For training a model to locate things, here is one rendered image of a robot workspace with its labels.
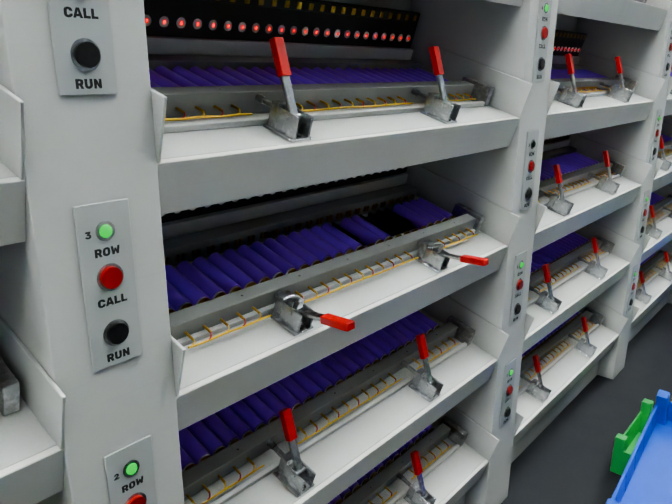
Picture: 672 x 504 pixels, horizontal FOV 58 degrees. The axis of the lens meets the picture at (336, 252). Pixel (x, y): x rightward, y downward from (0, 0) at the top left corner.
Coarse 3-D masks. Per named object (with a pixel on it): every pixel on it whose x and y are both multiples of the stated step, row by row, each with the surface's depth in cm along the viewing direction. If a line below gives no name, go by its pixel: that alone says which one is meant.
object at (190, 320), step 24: (408, 240) 81; (432, 240) 86; (336, 264) 71; (360, 264) 74; (264, 288) 63; (288, 288) 65; (312, 288) 67; (192, 312) 57; (216, 312) 58; (240, 312) 61; (216, 336) 57
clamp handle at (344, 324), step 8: (296, 304) 61; (304, 312) 61; (312, 312) 61; (320, 320) 59; (328, 320) 58; (336, 320) 58; (344, 320) 58; (352, 320) 58; (336, 328) 58; (344, 328) 57; (352, 328) 58
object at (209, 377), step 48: (336, 192) 87; (432, 192) 101; (480, 240) 93; (336, 288) 71; (384, 288) 74; (432, 288) 80; (240, 336) 59; (288, 336) 61; (336, 336) 66; (192, 384) 52; (240, 384) 57
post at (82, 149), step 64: (0, 0) 35; (128, 0) 41; (0, 64) 37; (128, 64) 41; (64, 128) 39; (128, 128) 42; (64, 192) 40; (128, 192) 43; (0, 256) 44; (64, 256) 41; (64, 320) 42; (64, 384) 42; (128, 384) 46; (64, 448) 43
